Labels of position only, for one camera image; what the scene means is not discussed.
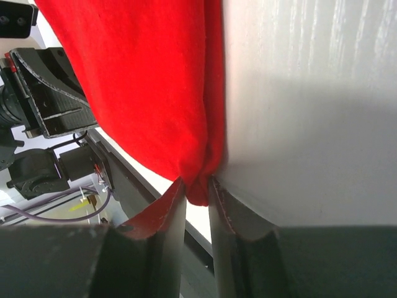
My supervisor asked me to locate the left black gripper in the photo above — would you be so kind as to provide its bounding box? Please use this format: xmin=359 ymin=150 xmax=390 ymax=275
xmin=1 ymin=47 xmax=98 ymax=170

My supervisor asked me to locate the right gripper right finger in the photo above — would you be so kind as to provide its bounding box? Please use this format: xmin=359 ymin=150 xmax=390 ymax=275
xmin=208 ymin=179 xmax=396 ymax=297

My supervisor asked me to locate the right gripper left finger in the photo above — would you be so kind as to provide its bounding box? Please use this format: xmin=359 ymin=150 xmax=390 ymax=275
xmin=1 ymin=179 xmax=186 ymax=297

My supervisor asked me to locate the red t shirt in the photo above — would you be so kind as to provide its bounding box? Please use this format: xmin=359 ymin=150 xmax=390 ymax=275
xmin=37 ymin=1 xmax=225 ymax=206

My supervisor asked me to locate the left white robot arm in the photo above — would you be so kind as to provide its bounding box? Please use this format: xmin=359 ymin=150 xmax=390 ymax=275
xmin=1 ymin=48 xmax=97 ymax=200

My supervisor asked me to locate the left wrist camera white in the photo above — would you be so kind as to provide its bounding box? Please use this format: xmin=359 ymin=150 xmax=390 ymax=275
xmin=0 ymin=1 xmax=38 ymax=39

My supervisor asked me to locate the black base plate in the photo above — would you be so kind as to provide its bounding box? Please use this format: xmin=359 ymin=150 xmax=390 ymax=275
xmin=87 ymin=130 xmax=217 ymax=297

